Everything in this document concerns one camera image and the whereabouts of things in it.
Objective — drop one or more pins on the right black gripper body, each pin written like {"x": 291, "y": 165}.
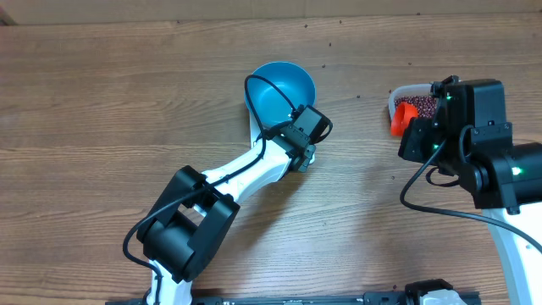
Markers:
{"x": 413, "y": 138}

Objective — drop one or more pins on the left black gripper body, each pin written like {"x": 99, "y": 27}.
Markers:
{"x": 312, "y": 151}

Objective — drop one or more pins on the red measuring scoop blue handle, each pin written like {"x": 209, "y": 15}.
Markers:
{"x": 402, "y": 117}

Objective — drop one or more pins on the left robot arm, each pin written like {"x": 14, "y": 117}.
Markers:
{"x": 188, "y": 223}

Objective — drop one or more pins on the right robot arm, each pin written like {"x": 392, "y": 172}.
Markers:
{"x": 470, "y": 138}

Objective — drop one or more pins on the white digital kitchen scale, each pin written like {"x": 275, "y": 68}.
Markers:
{"x": 254, "y": 130}

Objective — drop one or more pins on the blue bowl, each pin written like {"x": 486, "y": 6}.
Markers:
{"x": 292, "y": 80}

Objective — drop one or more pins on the red beans in container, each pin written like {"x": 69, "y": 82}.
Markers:
{"x": 425, "y": 105}

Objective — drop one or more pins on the clear plastic container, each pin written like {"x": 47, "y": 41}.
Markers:
{"x": 410, "y": 90}

